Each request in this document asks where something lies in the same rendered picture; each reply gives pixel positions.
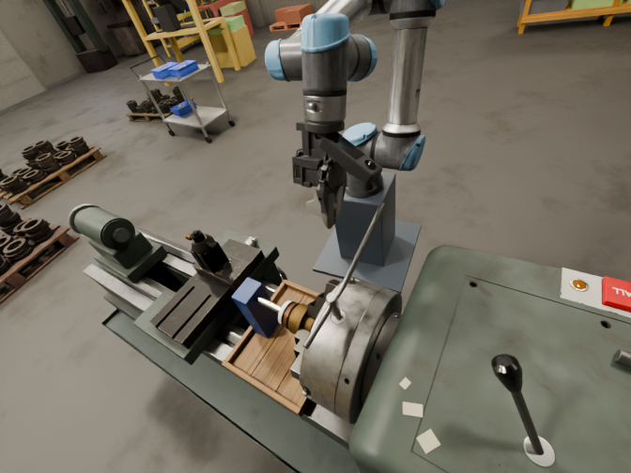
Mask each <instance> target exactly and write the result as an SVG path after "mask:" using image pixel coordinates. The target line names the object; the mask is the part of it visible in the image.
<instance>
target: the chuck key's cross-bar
mask: <svg viewBox="0 0 631 473"><path fill-rule="evenodd" d="M384 207H385V203H380V205H379V207H378V209H377V212H376V214H375V216H374V218H373V219H372V221H371V224H370V226H369V228H368V230H367V232H366V234H365V236H364V238H363V240H362V243H361V245H360V247H359V248H358V250H357V252H356V254H355V256H354V258H353V261H352V263H351V265H350V267H349V269H348V271H347V273H346V276H345V277H344V279H343V281H342V283H341V285H340V286H339V288H338V289H337V291H336V293H335V294H336V296H337V298H338V299H339V297H340V296H341V295H342V294H343V292H344V290H345V289H346V286H347V284H348V282H349V280H350V278H351V276H352V274H353V272H354V270H355V268H356V266H357V264H358V262H359V260H360V258H361V256H362V253H363V251H364V249H365V247H366V245H367V243H368V241H369V239H370V236H371V235H372V233H373V231H374V229H375V227H376V225H377V222H378V220H379V218H380V216H381V214H382V211H383V209H384ZM332 309H333V307H332V306H330V305H328V306H327V308H326V309H325V311H324V312H323V313H322V315H321V316H320V318H319V319H318V321H317V323H316V324H315V326H314V328H313V330H312V331H311V333H310V334H309V336H308V338H307V339H306V341H305V342H304V344H303V347H304V348H306V349H308V348H309V347H310V345H311V344H312V342H313V340H314V339H315V337H316V335H317V333H318V332H319V331H320V329H321V328H322V326H323V324H324V323H325V321H326V319H327V318H328V316H329V314H330V313H331V311H332Z"/></svg>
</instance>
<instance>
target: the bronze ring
mask: <svg viewBox="0 0 631 473"><path fill-rule="evenodd" d="M307 307H308V305H306V304H304V303H298V302H295V301H292V302H290V303H289V304H288V305H287V306H286V307H285V309H284V311H283V314H282V318H281V323H282V326H283V327H285V328H287V329H288V330H289V331H290V332H291V333H293V334H296V333H297V331H298V330H299V329H300V328H303V329H306V330H308V331H311V328H312V326H313V324H314V322H315V320H316V319H315V318H313V317H312V316H310V315H308V314H306V312H307Z"/></svg>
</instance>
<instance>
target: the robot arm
mask: <svg viewBox="0 0 631 473"><path fill-rule="evenodd" d="M444 3H445V0H330V1H329V2H328V3H327V4H326V5H325V6H324V7H322V8H321V9H320V10H319V11H318V12H317V13H316V14H311V15H308V16H306V17H305V18H304V19H303V21H302V24H301V27H300V28H299V29H298V30H297V31H296V32H295V33H294V34H293V35H292V36H291V37H290V38H287V39H282V38H280V39H279V40H274V41H272V42H271V43H270V44H269V45H268V47H267V49H266V52H265V63H266V67H267V70H268V73H269V75H270V76H271V77H272V78H273V79H274V80H277V81H287V82H290V81H302V90H303V118H304V119H305V120H304V121H303V122H296V129H297V130H301V139H302V148H301V149H298V150H297V153H296V156H294V157H292V167H293V183H296V184H300V185H302V186H303V187H306V188H312V187H317V189H316V190H315V199H314V200H311V201H308V202H307V203H306V208H307V210H308V211H310V212H312V213H314V214H315V215H317V216H318V217H320V218H321V219H322V220H323V222H324V224H325V226H326V227H327V228H328V229H331V228H332V227H333V225H334V224H335V223H336V221H337V218H338V215H339V213H340V210H341V206H342V203H343V201H344V197H345V192H346V193H347V194H348V195H350V196H352V197H357V198H365V197H370V196H373V195H375V194H377V193H378V192H380V191H381V190H382V188H383V177H382V174H381V172H382V168H386V169H393V170H399V171H412V170H414V169H415V168H416V166H417V165H418V163H419V161H420V158H421V156H422V153H423V148H424V144H425V135H423V134H421V126H420V125H419V124H418V123H417V115H418V108H419V100H420V93H421V84H422V77H423V62H424V54H425V46H426V39H427V31H428V26H429V24H430V23H431V22H433V21H434V20H435V18H436V12H437V9H440V8H442V7H443V5H444ZM378 14H390V24H391V25H392V26H393V28H394V38H393V51H392V77H391V91H390V104H389V118H388V123H387V124H386V125H385V126H384V127H383V129H382V131H377V127H376V125H374V124H373V123H361V124H358V125H355V126H353V127H351V128H349V129H348V130H346V131H345V133H344V134H343V136H342V135H341V134H340V133H339V132H338V131H342V130H344V129H345V121H344V120H345V119H346V91H347V82H351V81H352V82H358V81H360V80H362V79H365V78H366V77H368V76H369V75H370V74H371V73H372V72H373V70H374V69H375V67H376V64H377V49H376V46H375V44H374V43H373V42H372V40H370V39H369V38H366V37H365V36H363V35H350V31H349V29H350V28H351V27H352V26H353V25H354V23H357V22H360V21H362V20H364V19H365V18H366V17H367V16H371V15H378ZM301 150H302V151H301ZM298 151H300V152H298ZM302 156H303V157H302ZM299 157H300V158H299ZM295 172H296V176H295Z"/></svg>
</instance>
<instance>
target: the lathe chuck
mask: <svg viewBox="0 0 631 473"><path fill-rule="evenodd" d="M350 280H352V281H357V282H356V283H355V284H353V283H352V284H349V283H348V284H347V286H346V289H345V290H344V292H343V294H342V295H341V296H340V297H339V299H338V300H339V303H340V306H341V309H342V310H343V311H344V312H345V313H346V321H345V322H344V323H342V324H339V325H337V324H334V323H333V322H332V321H331V313H330V314H329V316H328V318H327V319H326V321H325V323H324V324H323V326H322V328H321V329H320V331H319V332H318V333H317V335H316V336H315V339H314V340H313V342H312V344H311V345H310V347H309V348H308V349H306V348H304V351H303V355H302V359H301V364H300V385H301V386H303V387H304V386H305V387H306V388H308V389H309V390H310V391H311V394H312V396H310V395H308V394H307V392H305V391H302V394H303V395H304V396H305V397H307V398H308V399H310V400H312V401H313V402H315V403H317V404H319V405H321V406H322V407H324V408H325V409H327V410H329V411H330V412H331V413H333V414H334V415H336V412H335V395H336V390H337V385H338V380H339V376H340V373H341V370H342V367H343V363H344V360H345V357H346V352H347V350H348V348H349V345H350V343H351V340H352V338H353V335H354V333H355V331H356V328H357V326H358V324H359V323H360V321H361V319H362V316H363V314H364V312H365V311H366V309H367V307H368V305H369V304H370V302H371V301H372V299H373V298H374V297H375V295H376V294H377V293H378V292H379V291H380V290H382V289H384V287H381V286H379V285H376V284H373V283H370V282H366V281H364V280H361V279H358V278H355V277H351V278H350ZM327 306H328V303H327V300H326V301H325V302H324V304H323V306H322V307H321V309H320V311H319V313H318V315H317V317H316V319H315V322H314V324H313V326H312V328H311V331H312V330H313V328H314V326H315V325H316V323H317V321H318V319H319V318H320V316H321V315H322V313H323V312H324V311H325V309H326V308H327ZM311 331H310V333H311ZM310 333H309V334H310ZM336 416H337V415H336Z"/></svg>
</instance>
